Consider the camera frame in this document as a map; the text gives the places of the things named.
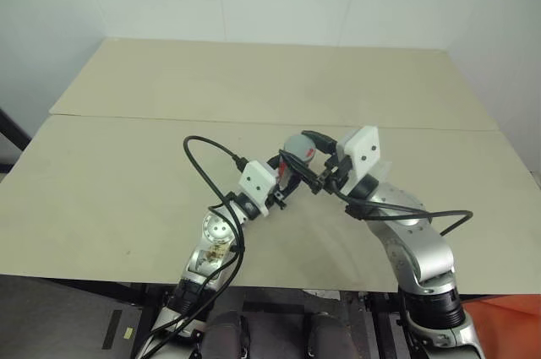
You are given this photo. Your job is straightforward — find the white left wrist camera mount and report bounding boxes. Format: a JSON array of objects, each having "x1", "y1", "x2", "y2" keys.
[{"x1": 238, "y1": 160, "x2": 279, "y2": 217}]

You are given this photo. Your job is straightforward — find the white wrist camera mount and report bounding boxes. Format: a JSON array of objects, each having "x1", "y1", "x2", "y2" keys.
[
  {"x1": 238, "y1": 160, "x2": 279, "y2": 217},
  {"x1": 336, "y1": 123, "x2": 381, "y2": 192}
]

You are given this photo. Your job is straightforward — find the jar with red white label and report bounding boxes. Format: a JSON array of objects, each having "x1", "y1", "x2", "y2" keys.
[{"x1": 275, "y1": 158, "x2": 302, "y2": 193}]

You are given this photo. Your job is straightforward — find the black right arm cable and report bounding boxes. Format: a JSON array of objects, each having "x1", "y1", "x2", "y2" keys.
[{"x1": 331, "y1": 163, "x2": 474, "y2": 237}]

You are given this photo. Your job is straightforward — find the black frame bar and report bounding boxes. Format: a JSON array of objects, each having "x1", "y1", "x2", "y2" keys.
[{"x1": 0, "y1": 106, "x2": 34, "y2": 175}]

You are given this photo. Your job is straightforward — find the dark rounded pad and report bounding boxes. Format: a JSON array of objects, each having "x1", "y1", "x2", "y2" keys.
[
  {"x1": 304, "y1": 311, "x2": 361, "y2": 359},
  {"x1": 204, "y1": 310, "x2": 251, "y2": 359}
]

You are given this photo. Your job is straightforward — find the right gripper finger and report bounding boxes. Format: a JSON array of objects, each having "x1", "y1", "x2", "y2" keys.
[
  {"x1": 279, "y1": 150, "x2": 325, "y2": 195},
  {"x1": 303, "y1": 130, "x2": 340, "y2": 162}
]

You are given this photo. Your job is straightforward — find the black tape strip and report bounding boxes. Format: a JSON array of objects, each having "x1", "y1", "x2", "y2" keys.
[{"x1": 101, "y1": 309, "x2": 124, "y2": 351}]

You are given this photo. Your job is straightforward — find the black table frame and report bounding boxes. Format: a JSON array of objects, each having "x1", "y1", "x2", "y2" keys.
[{"x1": 128, "y1": 280, "x2": 409, "y2": 359}]

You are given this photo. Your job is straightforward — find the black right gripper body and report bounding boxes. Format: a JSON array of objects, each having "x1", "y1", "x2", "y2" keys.
[{"x1": 320, "y1": 154, "x2": 352, "y2": 194}]

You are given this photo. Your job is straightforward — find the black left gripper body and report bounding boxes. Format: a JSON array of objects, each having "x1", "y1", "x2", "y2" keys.
[{"x1": 268, "y1": 187, "x2": 293, "y2": 213}]

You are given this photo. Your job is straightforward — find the orange sheet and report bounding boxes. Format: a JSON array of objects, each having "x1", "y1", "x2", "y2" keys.
[{"x1": 462, "y1": 290, "x2": 541, "y2": 359}]

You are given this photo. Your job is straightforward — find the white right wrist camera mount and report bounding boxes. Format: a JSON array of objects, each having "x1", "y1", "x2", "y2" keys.
[{"x1": 336, "y1": 123, "x2": 381, "y2": 192}]

